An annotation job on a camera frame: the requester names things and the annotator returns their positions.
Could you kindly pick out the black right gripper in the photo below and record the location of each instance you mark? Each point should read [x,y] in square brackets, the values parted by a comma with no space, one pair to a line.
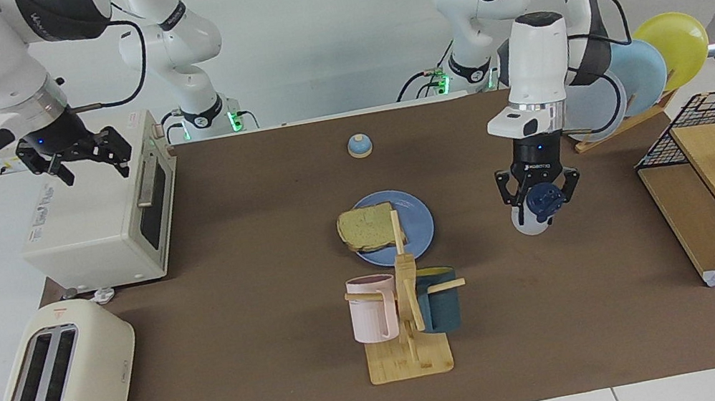
[62,137]

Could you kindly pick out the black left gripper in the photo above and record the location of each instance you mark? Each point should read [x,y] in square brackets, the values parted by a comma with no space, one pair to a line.
[538,159]

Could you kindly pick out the white seasoning bottle navy cap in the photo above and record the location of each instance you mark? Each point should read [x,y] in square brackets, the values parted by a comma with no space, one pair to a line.
[542,202]

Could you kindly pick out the toasted bread slice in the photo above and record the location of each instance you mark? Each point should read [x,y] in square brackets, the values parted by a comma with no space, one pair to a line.
[366,228]

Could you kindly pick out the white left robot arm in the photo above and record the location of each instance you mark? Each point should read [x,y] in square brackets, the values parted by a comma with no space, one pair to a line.
[538,61]

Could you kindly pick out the grey round plate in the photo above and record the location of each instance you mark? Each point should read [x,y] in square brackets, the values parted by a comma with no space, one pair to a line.
[597,113]

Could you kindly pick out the wooden plate rack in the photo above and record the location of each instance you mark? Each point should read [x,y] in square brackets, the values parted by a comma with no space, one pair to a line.
[615,132]

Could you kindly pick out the light blue round plate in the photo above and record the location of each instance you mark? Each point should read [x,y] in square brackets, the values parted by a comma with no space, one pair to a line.
[645,76]

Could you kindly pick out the yellow round plate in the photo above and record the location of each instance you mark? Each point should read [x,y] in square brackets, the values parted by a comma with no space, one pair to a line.
[684,44]

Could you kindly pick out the white toaster oven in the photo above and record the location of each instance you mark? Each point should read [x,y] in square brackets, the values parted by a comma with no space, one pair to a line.
[91,216]

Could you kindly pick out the teal mug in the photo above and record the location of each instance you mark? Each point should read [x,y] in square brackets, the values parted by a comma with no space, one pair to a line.
[441,310]

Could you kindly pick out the small blue wooden-knob bell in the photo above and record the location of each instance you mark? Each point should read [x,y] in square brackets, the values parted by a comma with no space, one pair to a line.
[359,148]

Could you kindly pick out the brown table mat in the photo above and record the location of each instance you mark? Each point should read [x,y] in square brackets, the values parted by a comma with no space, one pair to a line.
[249,247]

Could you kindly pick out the pink ribbed mug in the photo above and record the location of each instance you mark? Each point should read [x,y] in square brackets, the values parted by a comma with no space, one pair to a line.
[369,314]

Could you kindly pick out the wooden mug rack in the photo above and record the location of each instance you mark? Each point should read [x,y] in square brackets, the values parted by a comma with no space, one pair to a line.
[409,359]

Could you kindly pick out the cream two-slot toaster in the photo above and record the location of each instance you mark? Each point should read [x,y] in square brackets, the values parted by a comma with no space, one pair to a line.
[91,390]

